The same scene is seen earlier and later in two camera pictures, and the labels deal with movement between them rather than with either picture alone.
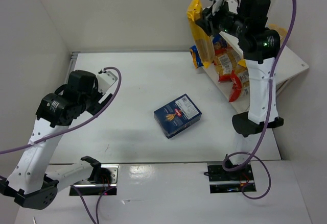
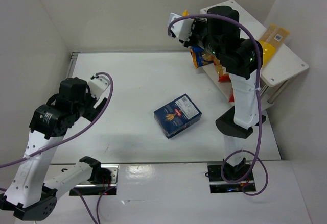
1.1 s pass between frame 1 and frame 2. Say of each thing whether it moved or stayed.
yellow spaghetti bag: moved
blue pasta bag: stayed
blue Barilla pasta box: stayed
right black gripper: moved
